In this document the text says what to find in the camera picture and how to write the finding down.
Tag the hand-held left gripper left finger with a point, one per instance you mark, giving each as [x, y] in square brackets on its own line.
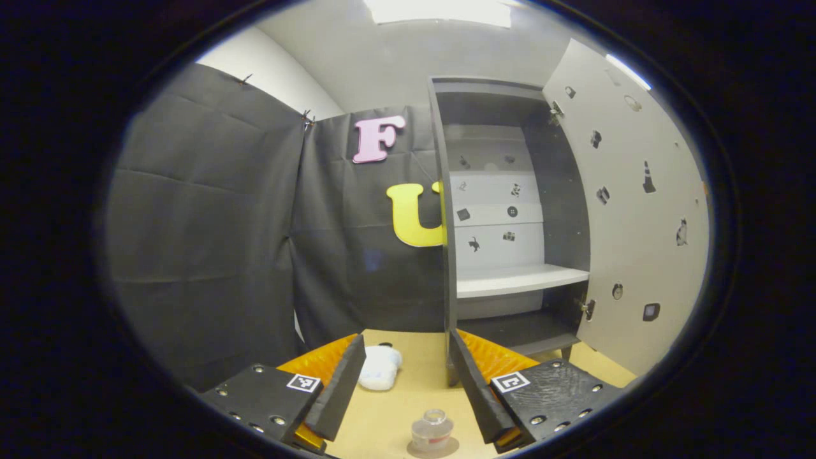
[338, 389]

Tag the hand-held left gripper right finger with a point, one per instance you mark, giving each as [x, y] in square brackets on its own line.
[475, 389]

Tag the clear glass bottle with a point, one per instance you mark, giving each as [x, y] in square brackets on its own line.
[432, 433]

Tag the dark grey cabinet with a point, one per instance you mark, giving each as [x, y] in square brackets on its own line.
[554, 210]

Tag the beige cabinet door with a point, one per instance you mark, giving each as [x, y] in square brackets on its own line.
[637, 255]

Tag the white cabinet shelf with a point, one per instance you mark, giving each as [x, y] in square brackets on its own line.
[510, 280]

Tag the metal door hinge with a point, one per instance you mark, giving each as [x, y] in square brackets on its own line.
[587, 309]
[556, 113]

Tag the black backdrop cloth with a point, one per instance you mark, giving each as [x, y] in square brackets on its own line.
[210, 223]

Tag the large ceiling light panel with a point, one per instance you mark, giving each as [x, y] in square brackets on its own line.
[440, 11]

